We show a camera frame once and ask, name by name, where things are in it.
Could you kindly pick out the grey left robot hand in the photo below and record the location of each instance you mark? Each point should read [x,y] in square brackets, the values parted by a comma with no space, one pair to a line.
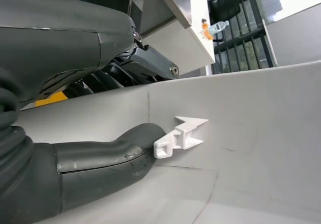
[62,46]

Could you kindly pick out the white cabinet desk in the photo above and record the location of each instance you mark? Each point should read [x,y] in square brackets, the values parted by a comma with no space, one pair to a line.
[180,49]

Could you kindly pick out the small orange object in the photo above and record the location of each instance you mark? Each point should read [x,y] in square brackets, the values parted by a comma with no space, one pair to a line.
[206,32]

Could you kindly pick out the clear plastic bottle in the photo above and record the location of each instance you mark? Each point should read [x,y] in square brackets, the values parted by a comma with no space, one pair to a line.
[219,27]

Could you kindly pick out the black plastic crate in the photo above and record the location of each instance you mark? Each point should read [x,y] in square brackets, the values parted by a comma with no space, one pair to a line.
[224,6]

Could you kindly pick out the dark window frame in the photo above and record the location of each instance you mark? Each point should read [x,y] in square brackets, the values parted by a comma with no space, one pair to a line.
[240,56]

